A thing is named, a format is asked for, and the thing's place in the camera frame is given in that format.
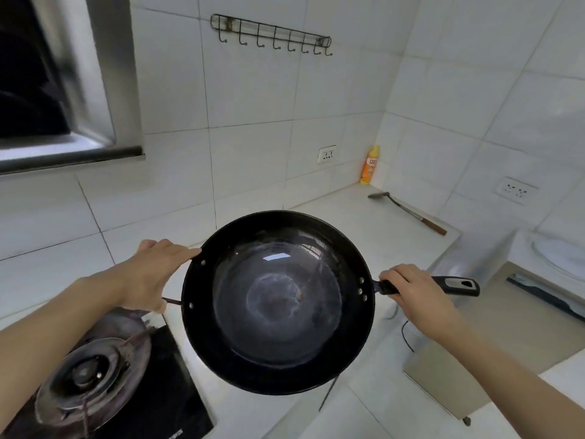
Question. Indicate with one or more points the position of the person's left hand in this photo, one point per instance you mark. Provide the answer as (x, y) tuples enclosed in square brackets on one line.
[(151, 276)]

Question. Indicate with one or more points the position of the metal wall hook rail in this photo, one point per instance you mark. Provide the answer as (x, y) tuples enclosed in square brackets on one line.
[(226, 25)]

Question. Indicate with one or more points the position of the person's left forearm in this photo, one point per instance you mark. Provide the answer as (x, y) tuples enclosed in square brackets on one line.
[(50, 333)]

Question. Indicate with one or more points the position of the person's right hand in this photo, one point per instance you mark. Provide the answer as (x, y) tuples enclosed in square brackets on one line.
[(422, 304)]

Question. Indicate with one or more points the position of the stove burner with pan support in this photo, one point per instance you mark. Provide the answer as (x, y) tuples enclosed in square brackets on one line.
[(91, 374)]

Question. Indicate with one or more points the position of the black glass gas stove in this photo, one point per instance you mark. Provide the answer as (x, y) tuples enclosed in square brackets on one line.
[(173, 402)]

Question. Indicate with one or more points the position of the orange spray bottle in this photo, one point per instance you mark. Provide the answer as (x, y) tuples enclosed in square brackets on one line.
[(370, 166)]

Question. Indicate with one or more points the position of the black wok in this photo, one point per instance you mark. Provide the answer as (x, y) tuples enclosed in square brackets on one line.
[(205, 315)]

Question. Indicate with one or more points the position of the steel and black range hood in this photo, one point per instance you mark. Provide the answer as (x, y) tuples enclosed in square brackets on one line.
[(91, 86)]

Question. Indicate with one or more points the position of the white wall socket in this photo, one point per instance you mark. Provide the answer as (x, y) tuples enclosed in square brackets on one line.
[(326, 154), (516, 191)]

